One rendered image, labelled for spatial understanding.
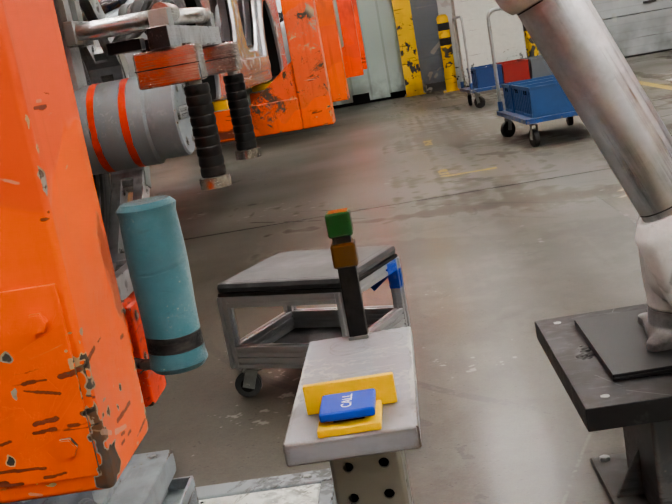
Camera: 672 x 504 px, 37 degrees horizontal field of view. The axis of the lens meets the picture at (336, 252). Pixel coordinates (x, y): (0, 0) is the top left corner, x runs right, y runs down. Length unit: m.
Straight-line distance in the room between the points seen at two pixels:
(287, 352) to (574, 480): 0.94
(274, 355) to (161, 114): 1.29
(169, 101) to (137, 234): 0.21
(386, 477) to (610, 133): 0.60
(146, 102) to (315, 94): 3.61
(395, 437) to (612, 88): 0.62
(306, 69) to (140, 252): 3.72
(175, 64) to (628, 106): 0.66
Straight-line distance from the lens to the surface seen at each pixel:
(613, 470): 2.09
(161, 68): 1.42
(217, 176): 1.43
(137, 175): 1.87
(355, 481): 1.43
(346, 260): 1.59
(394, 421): 1.27
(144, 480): 1.87
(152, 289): 1.50
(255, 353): 2.77
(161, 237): 1.49
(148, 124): 1.56
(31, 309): 1.02
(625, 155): 1.57
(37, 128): 1.01
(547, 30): 1.54
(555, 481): 2.10
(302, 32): 5.15
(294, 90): 5.18
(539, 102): 6.94
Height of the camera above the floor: 0.92
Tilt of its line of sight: 12 degrees down
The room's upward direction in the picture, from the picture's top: 10 degrees counter-clockwise
